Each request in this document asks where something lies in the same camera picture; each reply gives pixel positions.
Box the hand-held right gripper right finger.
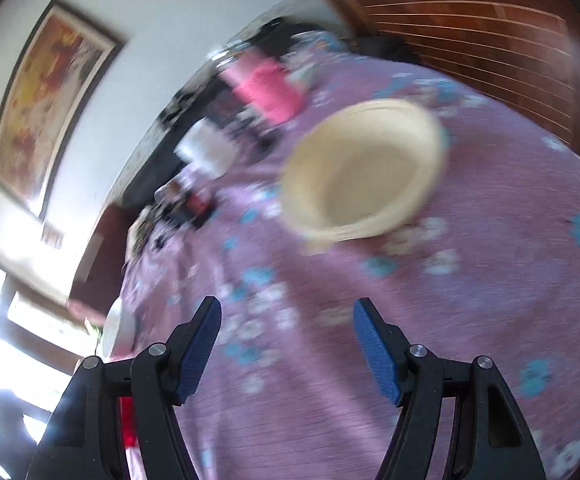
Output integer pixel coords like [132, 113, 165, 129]
[352, 297, 548, 480]

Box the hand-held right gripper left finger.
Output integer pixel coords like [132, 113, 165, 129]
[25, 296, 222, 480]

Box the cream plastic bowl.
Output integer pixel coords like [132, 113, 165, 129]
[280, 99, 449, 241]
[295, 210, 421, 257]

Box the purple floral tablecloth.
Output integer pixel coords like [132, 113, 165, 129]
[119, 30, 580, 480]

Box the white dish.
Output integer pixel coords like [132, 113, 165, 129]
[101, 299, 139, 359]

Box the dark red chair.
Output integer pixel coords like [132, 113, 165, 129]
[67, 204, 137, 322]

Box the bright window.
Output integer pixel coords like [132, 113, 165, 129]
[0, 255, 96, 477]

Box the white plastic jar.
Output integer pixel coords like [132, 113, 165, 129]
[175, 120, 237, 179]

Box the black sofa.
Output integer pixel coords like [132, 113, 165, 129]
[115, 75, 231, 211]

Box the pink knitted bottle cover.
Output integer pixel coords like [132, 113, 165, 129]
[220, 55, 304, 124]

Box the framed painting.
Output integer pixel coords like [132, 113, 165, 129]
[0, 0, 127, 222]

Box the wooden panel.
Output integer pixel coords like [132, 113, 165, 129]
[290, 0, 580, 173]

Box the wall switch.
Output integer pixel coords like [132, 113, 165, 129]
[40, 225, 67, 249]

